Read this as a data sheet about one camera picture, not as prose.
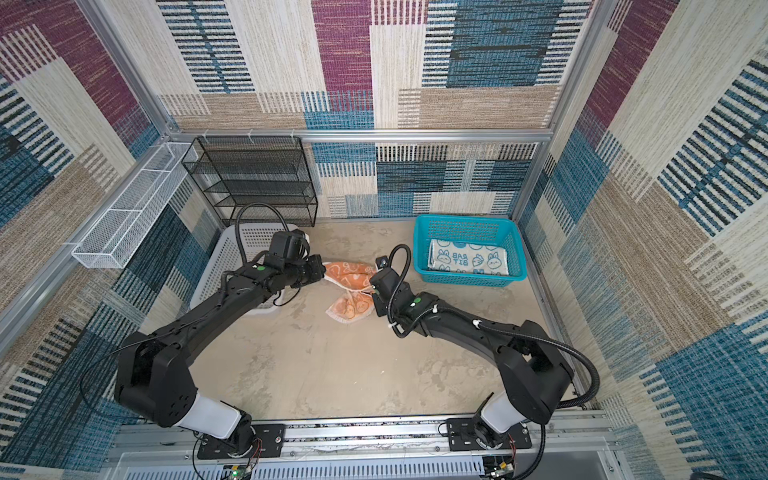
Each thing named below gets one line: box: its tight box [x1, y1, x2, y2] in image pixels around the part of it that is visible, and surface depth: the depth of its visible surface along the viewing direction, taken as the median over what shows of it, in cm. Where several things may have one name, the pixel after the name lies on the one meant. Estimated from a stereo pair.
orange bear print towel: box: [322, 262, 378, 323], surface depth 96 cm
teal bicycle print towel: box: [427, 239, 510, 276], surface depth 107 cm
